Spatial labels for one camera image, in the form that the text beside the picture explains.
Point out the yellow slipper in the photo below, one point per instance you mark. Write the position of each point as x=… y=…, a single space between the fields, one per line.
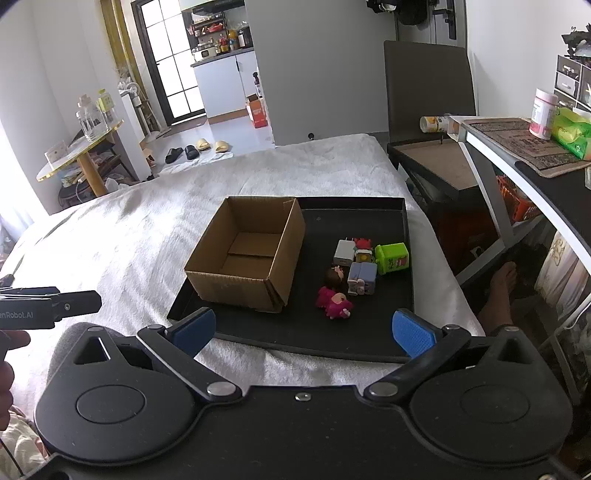
x=203 y=145
x=221 y=146

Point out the dark upright board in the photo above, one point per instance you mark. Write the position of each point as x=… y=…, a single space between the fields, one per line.
x=429 y=87

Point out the grey small drawer organizer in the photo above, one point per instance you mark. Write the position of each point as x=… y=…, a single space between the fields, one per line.
x=571 y=78

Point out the person's bare foot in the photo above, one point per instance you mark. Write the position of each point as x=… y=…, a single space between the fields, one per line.
x=501 y=290

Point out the white kitchen cabinet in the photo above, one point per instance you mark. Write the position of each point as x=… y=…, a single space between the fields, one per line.
x=226 y=85

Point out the bottle with green label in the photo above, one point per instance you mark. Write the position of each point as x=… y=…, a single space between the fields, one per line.
x=106 y=108

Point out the white card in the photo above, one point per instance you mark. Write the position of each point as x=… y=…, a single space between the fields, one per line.
x=56 y=151

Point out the patterned brown desk mat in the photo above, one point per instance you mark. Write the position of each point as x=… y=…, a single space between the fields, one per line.
x=526 y=143

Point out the person's left hand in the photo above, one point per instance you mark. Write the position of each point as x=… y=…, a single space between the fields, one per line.
x=16 y=340

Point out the red crab beer mug figure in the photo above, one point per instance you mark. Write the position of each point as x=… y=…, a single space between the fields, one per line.
x=363 y=249

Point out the black framed glass door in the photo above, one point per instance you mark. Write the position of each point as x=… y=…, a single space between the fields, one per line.
x=168 y=55

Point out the floral cloth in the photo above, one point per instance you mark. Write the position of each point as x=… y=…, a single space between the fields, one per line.
x=21 y=443

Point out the grey blue block toy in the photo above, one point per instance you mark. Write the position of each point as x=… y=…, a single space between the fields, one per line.
x=361 y=278

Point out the orange cardboard box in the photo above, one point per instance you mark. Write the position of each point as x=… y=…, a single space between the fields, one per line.
x=257 y=112

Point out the brown cardboard box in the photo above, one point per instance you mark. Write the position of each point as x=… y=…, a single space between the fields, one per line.
x=247 y=256

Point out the yellow and white cup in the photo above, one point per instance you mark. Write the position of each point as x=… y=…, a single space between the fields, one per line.
x=433 y=124

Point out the black shallow tray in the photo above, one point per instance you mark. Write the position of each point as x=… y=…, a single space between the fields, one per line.
x=364 y=318

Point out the black slipper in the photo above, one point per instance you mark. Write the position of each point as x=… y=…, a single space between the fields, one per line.
x=173 y=155
x=190 y=151

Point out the pink and white jar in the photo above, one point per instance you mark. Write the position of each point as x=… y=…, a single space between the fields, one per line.
x=544 y=114

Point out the round yellow edged side table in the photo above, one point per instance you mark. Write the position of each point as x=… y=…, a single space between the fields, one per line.
x=81 y=152

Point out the white fan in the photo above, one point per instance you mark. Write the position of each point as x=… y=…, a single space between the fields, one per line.
x=129 y=89

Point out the black desk with white frame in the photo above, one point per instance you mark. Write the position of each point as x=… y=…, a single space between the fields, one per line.
x=554 y=194

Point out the brown haired doll figure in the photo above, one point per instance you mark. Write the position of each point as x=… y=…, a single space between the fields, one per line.
x=333 y=277

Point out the white countertop appliance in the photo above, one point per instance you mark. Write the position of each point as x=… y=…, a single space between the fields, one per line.
x=204 y=53

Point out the white plug charger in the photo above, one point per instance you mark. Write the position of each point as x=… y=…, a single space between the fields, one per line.
x=344 y=252

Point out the dark hanging clothing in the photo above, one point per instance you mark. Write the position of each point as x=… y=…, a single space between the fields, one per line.
x=406 y=10

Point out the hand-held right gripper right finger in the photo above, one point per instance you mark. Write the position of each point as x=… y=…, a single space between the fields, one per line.
x=411 y=334

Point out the green toy box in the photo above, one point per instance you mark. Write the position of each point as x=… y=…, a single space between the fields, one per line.
x=392 y=258

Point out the green tissue pack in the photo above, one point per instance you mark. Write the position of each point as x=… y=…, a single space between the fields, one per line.
x=572 y=131

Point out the yellow curtain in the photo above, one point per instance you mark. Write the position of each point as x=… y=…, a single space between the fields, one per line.
x=117 y=41

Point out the white plastic bag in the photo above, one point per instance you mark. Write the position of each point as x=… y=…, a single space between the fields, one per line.
x=113 y=184

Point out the pink plush toy figure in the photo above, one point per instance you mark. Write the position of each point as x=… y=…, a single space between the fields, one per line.
x=333 y=303

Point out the clear glass bottle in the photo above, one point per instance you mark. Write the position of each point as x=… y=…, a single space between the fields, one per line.
x=90 y=121

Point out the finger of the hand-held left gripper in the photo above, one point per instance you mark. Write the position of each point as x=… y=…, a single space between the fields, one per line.
x=32 y=291
x=76 y=303

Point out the orange plastic crate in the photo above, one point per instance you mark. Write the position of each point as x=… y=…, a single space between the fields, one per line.
x=519 y=198

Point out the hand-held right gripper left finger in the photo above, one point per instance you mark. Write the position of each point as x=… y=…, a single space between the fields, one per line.
x=196 y=330

